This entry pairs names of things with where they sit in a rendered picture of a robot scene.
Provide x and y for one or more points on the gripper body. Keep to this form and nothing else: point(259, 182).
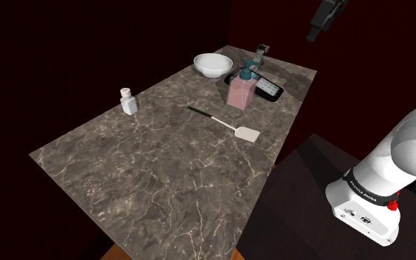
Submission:
point(325, 15)

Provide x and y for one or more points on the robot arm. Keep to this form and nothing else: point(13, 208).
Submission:
point(380, 169)

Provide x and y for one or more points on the small grey upright device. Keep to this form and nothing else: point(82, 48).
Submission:
point(260, 54)

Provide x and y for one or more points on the black remote control pale buttons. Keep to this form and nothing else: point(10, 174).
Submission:
point(267, 87)

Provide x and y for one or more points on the pink soap dispenser teal pump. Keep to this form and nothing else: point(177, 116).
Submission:
point(242, 93)

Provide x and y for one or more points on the white bowl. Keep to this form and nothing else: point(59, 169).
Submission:
point(213, 64)

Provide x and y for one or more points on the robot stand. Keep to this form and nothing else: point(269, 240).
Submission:
point(294, 201)

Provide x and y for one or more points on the white pill bottle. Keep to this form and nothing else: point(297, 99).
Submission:
point(128, 103)

